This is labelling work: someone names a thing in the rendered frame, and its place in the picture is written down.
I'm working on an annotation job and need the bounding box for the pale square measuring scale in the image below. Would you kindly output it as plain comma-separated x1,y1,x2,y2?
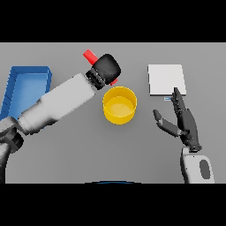
147,64,187,102

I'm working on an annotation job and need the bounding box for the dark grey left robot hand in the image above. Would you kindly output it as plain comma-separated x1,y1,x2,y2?
85,53,122,91

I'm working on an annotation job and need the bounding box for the blue tray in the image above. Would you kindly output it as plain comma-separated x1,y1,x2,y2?
0,65,53,122

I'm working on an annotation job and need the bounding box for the yellow bowl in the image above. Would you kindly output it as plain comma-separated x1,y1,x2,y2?
102,86,138,125

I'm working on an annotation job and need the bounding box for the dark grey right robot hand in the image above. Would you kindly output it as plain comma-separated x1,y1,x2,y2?
152,87,203,153

